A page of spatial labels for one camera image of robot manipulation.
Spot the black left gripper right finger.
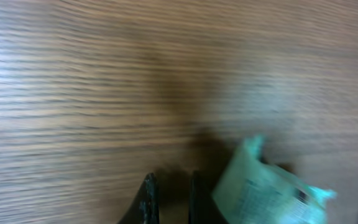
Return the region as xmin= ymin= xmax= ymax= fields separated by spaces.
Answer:
xmin=188 ymin=171 xmax=227 ymax=224

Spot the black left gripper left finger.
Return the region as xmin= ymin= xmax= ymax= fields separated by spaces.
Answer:
xmin=118 ymin=173 xmax=160 ymax=224

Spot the white wet wipe sachet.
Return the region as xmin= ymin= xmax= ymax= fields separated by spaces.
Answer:
xmin=213 ymin=136 xmax=336 ymax=224

